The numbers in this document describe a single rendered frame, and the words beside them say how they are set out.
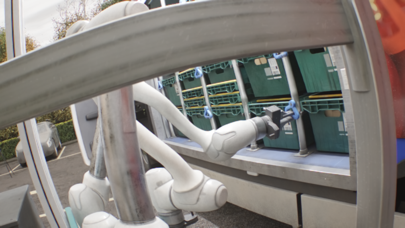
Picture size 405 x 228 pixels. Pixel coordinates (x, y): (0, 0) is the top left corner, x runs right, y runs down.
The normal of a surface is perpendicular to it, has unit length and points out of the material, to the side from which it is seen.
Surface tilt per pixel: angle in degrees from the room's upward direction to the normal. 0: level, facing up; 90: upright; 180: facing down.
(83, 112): 95
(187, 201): 104
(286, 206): 90
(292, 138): 92
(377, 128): 90
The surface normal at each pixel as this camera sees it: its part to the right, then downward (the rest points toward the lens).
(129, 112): 0.86, -0.14
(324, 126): -0.85, 0.34
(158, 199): -0.44, 0.22
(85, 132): 0.70, -0.14
